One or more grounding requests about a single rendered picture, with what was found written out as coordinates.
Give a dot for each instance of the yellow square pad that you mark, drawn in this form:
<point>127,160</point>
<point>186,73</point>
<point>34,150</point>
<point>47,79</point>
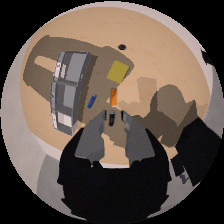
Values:
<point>117,71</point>

